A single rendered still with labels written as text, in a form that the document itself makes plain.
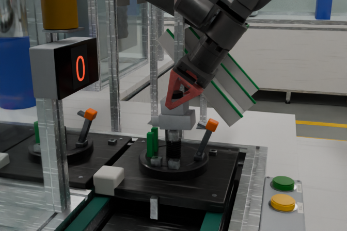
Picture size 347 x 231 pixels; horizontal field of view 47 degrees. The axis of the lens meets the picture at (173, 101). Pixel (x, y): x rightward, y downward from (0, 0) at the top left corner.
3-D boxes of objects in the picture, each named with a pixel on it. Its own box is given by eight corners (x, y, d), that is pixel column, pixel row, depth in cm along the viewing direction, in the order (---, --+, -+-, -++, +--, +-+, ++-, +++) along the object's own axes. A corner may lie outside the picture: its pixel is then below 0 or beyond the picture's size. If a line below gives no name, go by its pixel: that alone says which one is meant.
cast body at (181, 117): (196, 122, 80) (194, 88, 78) (191, 130, 76) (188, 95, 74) (156, 122, 82) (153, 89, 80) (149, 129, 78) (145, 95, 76)
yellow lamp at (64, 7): (84, 26, 60) (82, -8, 58) (67, 30, 55) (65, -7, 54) (54, 25, 61) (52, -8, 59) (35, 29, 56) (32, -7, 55)
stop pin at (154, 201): (159, 216, 71) (159, 196, 70) (157, 219, 70) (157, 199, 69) (152, 215, 71) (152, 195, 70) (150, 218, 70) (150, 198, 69)
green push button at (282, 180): (293, 186, 76) (294, 176, 75) (294, 196, 72) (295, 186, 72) (271, 183, 77) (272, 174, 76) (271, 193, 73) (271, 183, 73)
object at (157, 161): (162, 163, 77) (162, 156, 76) (160, 167, 75) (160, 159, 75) (153, 162, 77) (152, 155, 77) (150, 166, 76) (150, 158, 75)
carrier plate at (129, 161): (239, 156, 89) (239, 147, 89) (223, 213, 67) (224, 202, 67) (138, 145, 95) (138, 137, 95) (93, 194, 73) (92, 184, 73)
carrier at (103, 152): (132, 145, 96) (130, 94, 92) (85, 193, 74) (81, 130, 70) (43, 135, 102) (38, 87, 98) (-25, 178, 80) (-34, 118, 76)
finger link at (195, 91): (149, 100, 74) (177, 60, 70) (161, 90, 80) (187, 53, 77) (178, 122, 73) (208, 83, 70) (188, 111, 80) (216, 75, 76)
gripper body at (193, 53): (173, 67, 70) (198, 33, 67) (187, 56, 79) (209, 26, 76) (203, 89, 70) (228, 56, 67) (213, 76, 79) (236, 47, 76)
